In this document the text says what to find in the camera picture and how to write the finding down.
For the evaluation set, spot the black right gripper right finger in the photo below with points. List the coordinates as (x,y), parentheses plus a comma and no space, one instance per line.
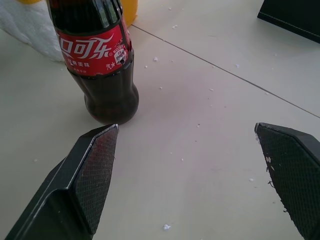
(295,170)

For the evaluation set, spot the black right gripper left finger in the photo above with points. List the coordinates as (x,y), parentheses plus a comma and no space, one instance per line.
(82,180)

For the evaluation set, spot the red-label cola bottle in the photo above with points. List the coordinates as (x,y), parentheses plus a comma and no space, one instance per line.
(100,62)

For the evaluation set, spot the white foam block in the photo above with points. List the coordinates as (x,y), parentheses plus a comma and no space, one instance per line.
(30,32)

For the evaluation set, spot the yellow plastic container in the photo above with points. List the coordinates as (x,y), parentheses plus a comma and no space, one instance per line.
(128,12)

